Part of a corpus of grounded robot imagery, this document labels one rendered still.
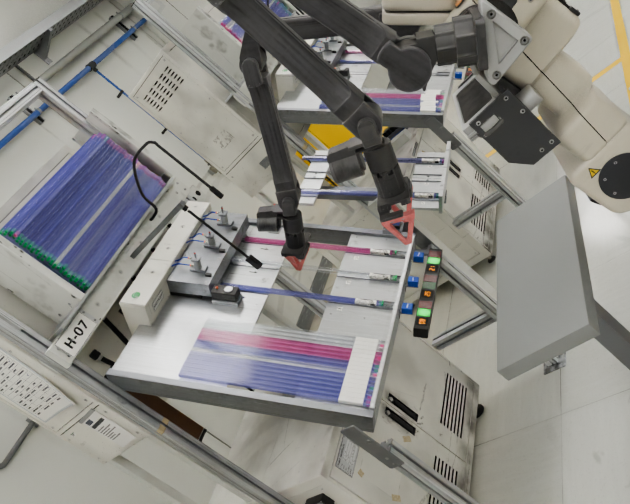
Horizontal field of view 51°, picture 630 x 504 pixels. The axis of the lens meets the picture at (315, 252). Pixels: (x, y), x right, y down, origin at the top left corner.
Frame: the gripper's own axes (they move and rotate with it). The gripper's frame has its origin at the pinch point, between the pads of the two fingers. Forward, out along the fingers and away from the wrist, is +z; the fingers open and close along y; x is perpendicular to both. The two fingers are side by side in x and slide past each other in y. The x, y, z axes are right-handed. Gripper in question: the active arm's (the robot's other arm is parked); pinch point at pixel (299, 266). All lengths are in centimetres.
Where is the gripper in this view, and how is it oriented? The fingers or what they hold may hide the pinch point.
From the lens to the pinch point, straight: 197.7
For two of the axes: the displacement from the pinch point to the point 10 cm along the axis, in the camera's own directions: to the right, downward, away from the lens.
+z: 1.0, 7.6, 6.4
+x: 9.6, 0.9, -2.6
